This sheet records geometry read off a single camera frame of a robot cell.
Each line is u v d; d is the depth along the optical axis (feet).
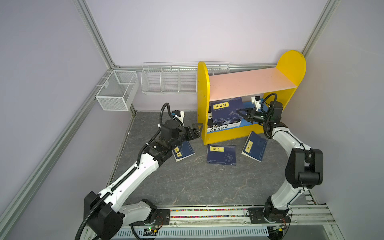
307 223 2.39
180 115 2.15
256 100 2.59
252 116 2.47
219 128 2.94
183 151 3.17
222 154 3.16
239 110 2.70
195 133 2.11
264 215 2.41
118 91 3.23
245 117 2.57
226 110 2.80
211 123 2.77
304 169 1.58
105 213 1.22
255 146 3.25
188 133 2.08
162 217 2.41
